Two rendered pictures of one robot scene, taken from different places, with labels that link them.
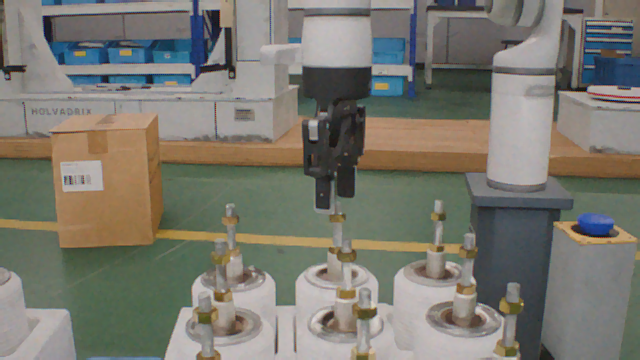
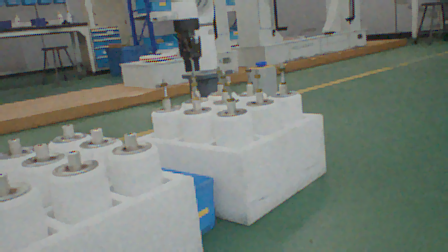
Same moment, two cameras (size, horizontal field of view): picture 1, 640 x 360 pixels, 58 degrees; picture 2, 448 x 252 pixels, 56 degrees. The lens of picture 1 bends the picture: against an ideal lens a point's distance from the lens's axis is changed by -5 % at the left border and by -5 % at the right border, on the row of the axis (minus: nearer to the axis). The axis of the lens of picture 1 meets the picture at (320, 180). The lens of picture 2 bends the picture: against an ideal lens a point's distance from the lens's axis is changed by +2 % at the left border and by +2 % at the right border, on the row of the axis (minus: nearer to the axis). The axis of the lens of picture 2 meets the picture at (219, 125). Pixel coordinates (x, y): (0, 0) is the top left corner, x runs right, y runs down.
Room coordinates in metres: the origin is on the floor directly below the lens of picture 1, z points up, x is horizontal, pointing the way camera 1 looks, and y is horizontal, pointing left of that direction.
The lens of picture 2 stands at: (-0.28, 0.81, 0.45)
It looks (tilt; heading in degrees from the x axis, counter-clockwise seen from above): 13 degrees down; 316
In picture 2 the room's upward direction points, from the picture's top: 7 degrees counter-clockwise
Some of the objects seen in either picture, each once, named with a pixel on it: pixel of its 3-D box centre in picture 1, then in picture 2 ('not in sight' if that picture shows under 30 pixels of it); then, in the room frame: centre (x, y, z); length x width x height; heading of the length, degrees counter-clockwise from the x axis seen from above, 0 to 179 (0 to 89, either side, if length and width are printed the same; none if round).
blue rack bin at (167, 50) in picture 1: (181, 50); not in sight; (5.53, 1.25, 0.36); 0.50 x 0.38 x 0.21; 171
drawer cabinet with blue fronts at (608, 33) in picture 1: (598, 55); (101, 50); (5.66, -2.65, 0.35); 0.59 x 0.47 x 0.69; 172
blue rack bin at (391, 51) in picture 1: (383, 50); not in sight; (5.26, -0.54, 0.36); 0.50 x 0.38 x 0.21; 172
